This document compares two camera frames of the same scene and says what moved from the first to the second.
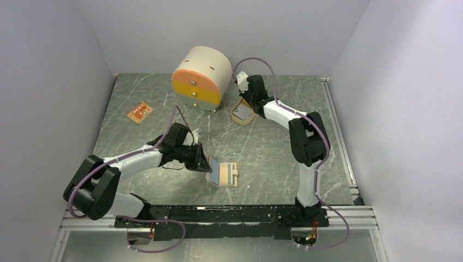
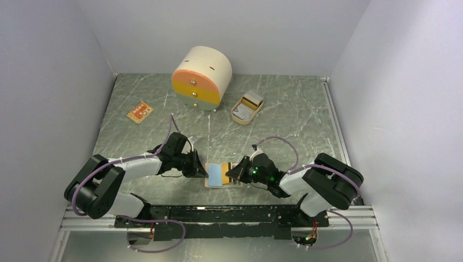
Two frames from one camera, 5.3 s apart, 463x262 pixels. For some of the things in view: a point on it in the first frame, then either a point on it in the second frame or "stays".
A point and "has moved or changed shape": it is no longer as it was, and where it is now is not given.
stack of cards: (243, 111) stays
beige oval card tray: (243, 113) stays
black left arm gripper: (200, 162) to (196, 169)
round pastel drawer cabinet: (202, 76) stays
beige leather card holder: (223, 174) has moved or changed shape
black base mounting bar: (223, 222) stays
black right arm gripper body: (248, 97) to (248, 172)
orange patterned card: (140, 112) stays
